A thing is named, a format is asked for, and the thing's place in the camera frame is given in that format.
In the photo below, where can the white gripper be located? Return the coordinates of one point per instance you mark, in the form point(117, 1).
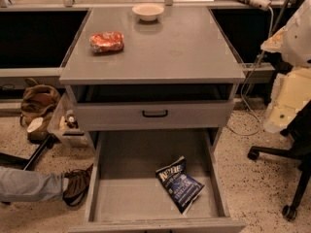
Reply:
point(297, 39)

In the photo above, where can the blue Kettle chip bag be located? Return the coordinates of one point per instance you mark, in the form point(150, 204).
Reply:
point(182, 188)

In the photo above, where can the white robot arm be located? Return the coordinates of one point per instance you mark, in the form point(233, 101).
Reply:
point(296, 49)

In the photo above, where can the grey drawer cabinet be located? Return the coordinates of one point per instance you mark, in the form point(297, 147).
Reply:
point(183, 57)

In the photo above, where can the closed grey top drawer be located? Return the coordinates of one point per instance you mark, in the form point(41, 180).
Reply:
point(134, 116)

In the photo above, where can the orange snack bag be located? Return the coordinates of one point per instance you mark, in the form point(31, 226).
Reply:
point(106, 41)

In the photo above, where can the open grey middle drawer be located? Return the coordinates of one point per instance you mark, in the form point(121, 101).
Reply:
point(126, 197)

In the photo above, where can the white ceramic bowl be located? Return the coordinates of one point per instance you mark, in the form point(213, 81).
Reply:
point(148, 11)

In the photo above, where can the brown laced shoe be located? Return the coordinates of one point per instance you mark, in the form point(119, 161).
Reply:
point(78, 184)

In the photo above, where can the brown backpack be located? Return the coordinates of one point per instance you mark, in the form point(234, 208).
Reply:
point(37, 106)

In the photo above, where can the black metal floor stand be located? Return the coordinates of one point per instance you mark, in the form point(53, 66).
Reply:
point(29, 161)

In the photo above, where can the person's leg in jeans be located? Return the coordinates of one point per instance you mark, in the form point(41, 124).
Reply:
point(30, 186)

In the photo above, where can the black drawer handle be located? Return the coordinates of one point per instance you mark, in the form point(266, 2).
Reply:
point(154, 114)

